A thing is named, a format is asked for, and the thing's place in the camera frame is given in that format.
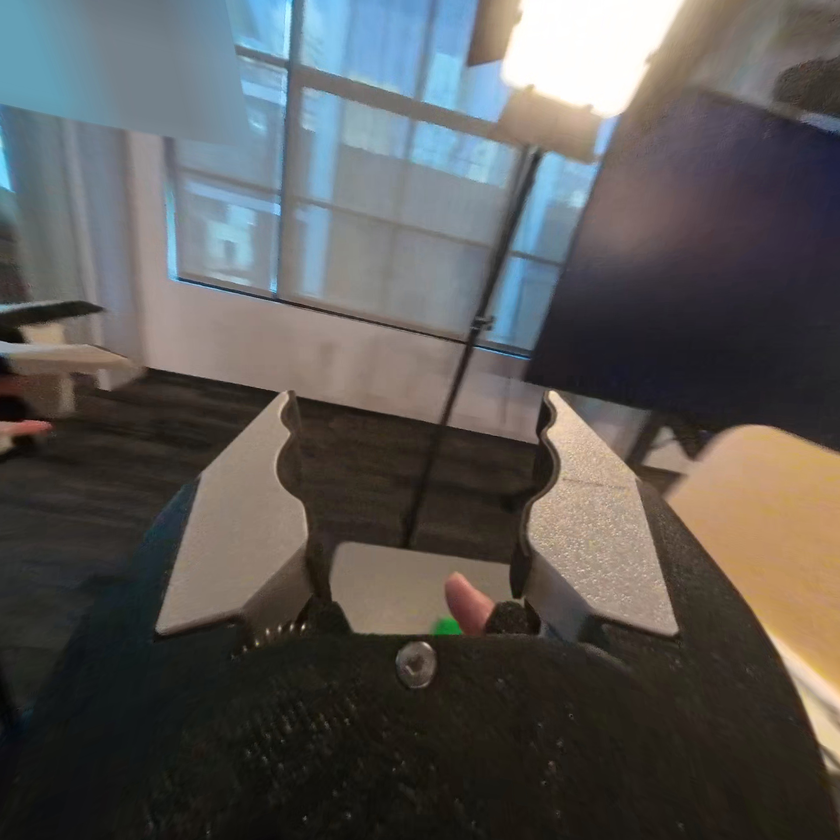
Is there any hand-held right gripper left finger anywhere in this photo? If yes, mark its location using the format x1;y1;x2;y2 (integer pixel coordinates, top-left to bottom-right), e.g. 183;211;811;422
154;389;330;639

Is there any large grid window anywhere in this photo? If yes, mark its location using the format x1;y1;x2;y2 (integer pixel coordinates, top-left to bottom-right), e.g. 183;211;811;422
167;0;601;361

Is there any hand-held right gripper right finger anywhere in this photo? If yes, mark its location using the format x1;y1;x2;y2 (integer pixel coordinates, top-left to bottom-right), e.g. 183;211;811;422
509;390;681;640

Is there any person's right hand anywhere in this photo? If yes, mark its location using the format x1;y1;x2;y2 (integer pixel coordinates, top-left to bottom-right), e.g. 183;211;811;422
445;572;496;636

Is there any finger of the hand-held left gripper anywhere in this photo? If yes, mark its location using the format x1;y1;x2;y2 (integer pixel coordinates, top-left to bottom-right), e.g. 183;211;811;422
0;298;107;347
0;343;147;393

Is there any light wooden table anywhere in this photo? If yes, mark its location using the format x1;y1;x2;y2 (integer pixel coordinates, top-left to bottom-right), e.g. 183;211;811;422
666;423;840;664

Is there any studio light on black stand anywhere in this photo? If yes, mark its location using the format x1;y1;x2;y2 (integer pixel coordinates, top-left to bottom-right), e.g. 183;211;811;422
400;0;686;552

